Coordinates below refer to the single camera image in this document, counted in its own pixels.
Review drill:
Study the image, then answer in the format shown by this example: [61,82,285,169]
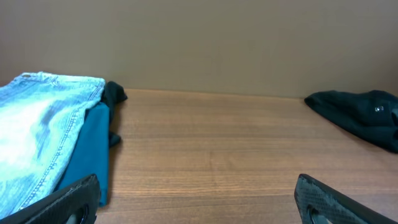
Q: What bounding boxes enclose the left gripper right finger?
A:
[294,174,397,224]

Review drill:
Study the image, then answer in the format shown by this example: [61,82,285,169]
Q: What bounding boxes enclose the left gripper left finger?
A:
[1,174,101,224]

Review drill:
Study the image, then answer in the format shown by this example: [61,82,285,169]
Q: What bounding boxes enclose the black shorts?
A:
[304,90,397,153]

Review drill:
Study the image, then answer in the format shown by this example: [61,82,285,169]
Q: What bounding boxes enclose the blue garment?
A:
[55,103,109,207]

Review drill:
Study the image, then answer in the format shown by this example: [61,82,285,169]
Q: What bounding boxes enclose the light blue denim shorts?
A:
[1,72,105,218]

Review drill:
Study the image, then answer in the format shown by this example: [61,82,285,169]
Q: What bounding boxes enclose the black garment under pile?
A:
[101,81,127,147]

